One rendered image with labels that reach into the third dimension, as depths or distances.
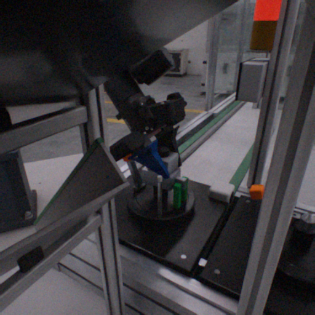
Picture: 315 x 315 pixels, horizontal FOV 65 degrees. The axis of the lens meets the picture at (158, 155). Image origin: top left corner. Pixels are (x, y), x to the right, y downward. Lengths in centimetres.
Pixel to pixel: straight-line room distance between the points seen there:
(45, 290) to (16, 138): 41
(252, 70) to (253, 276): 37
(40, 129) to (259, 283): 21
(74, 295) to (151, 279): 18
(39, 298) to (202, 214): 34
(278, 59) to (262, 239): 41
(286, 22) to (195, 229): 40
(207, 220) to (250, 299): 26
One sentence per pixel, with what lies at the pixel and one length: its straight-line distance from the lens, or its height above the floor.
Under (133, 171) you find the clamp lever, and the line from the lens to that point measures 52.
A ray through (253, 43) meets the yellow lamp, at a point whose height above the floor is 127.
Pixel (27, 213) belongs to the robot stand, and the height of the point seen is 89.
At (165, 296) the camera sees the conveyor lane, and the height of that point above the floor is 96.
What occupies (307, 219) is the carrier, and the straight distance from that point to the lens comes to 44.
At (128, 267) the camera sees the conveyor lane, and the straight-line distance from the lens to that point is 43.
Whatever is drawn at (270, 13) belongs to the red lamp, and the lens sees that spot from 54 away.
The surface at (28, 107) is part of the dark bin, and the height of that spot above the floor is 124.
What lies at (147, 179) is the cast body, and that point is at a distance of 48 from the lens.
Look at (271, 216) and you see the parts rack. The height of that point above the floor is 117.
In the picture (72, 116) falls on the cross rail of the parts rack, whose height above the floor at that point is 123.
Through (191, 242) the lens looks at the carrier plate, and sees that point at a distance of 45.
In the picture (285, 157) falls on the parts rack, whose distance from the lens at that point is 18.
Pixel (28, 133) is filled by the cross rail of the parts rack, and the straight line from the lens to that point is 20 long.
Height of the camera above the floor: 129
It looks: 26 degrees down
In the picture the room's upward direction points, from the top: straight up
